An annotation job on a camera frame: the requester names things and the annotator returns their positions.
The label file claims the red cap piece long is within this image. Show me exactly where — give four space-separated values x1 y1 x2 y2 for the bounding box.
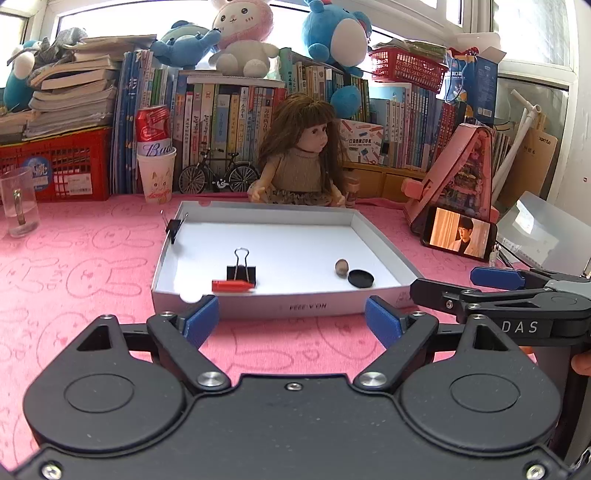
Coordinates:
211 280 256 293

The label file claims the black round lid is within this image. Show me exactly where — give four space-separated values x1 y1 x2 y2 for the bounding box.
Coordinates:
348 269 375 289

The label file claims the large black binder clip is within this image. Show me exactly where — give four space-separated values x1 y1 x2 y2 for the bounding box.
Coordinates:
226 247 256 286

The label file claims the brown hazelnut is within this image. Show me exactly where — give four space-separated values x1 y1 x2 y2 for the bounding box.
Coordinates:
335 259 349 277

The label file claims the person's right hand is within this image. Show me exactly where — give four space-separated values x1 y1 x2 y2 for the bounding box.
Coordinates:
521 345 591 377

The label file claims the smartphone playing video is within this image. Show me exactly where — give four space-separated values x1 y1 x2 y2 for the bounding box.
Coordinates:
421 206 497 261

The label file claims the clear plastic folder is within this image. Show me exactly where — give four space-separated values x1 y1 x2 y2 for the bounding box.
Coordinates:
497 192 591 277

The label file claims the pink triangular phone stand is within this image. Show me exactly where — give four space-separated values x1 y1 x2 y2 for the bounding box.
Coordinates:
401 123 499 235

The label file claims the small binder clip on tray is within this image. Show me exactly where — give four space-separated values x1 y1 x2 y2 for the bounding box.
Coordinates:
160 210 188 245

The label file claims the white cardboard tray box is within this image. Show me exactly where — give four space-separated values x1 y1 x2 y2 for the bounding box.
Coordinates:
151 201 421 320

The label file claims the pink rabbit towel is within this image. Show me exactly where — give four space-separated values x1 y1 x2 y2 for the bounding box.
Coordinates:
0 193 541 467

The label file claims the small glass jar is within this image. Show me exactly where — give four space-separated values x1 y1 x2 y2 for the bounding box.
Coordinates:
344 171 361 208

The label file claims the miniature black bicycle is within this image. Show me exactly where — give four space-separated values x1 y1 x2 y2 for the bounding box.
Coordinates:
178 150 259 194

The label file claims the white paper cat cup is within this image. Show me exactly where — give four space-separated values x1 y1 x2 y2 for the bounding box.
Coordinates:
137 147 176 205

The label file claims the colourful stationery box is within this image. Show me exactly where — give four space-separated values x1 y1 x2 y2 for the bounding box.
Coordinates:
339 119 384 165

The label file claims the red plastic basket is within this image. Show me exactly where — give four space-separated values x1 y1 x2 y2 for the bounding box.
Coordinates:
1 127 111 202

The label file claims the brown haired doll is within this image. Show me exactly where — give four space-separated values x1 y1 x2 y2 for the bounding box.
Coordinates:
247 93 346 207

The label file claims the blue cardboard box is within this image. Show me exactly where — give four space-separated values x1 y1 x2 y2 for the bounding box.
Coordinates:
442 47 506 127

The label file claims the red beer can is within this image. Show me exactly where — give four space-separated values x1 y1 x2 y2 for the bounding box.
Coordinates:
135 105 172 157

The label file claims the clear acrylic cup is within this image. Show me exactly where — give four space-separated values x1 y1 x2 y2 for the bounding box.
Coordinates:
1 167 40 238

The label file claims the row of upright books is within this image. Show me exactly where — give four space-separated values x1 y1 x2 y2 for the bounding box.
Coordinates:
109 42 476 205

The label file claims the small red basket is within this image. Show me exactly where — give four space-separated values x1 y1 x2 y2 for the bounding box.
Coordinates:
369 47 448 93

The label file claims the stack of books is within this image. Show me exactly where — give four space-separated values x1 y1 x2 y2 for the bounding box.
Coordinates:
23 29 156 139

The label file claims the blue white plush toy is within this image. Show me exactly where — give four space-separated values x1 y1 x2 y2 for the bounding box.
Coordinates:
301 0 374 119

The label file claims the blue whale plush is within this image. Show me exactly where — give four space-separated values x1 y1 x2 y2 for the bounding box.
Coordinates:
150 20 221 69

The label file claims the blue penguin plush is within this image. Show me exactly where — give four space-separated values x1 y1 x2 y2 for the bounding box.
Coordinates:
3 40 41 112

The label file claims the pink white rabbit plush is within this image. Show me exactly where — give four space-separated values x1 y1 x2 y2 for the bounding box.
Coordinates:
208 0 279 78

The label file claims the white pipe frame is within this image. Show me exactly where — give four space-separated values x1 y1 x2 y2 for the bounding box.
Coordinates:
491 89 542 204

